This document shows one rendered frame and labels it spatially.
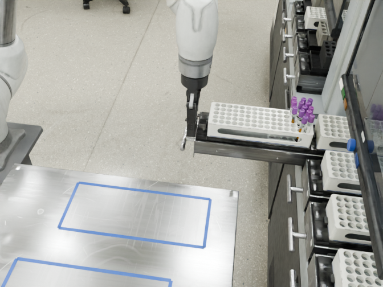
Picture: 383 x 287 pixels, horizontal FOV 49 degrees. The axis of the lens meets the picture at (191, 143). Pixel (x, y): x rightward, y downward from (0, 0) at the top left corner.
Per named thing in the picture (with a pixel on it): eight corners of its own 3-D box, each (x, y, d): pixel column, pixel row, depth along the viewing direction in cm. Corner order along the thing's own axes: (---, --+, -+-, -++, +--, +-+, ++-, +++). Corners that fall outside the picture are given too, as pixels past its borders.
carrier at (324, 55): (328, 72, 146) (332, 57, 142) (321, 72, 146) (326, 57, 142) (324, 54, 155) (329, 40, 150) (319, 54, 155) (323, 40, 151)
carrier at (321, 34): (324, 49, 157) (328, 35, 153) (318, 49, 157) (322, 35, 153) (321, 34, 166) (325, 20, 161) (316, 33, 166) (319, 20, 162)
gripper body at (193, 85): (206, 81, 109) (204, 109, 116) (210, 63, 115) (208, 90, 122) (178, 78, 110) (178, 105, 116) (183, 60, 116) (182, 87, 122)
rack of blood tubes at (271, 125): (306, 128, 127) (311, 112, 123) (309, 151, 120) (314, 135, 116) (210, 117, 129) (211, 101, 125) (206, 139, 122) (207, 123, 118)
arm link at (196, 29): (216, 64, 105) (216, 37, 114) (221, 5, 94) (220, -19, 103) (173, 62, 105) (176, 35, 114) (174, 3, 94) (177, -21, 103)
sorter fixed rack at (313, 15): (374, 27, 175) (379, 12, 171) (379, 39, 168) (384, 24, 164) (303, 20, 178) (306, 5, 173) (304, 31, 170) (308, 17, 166)
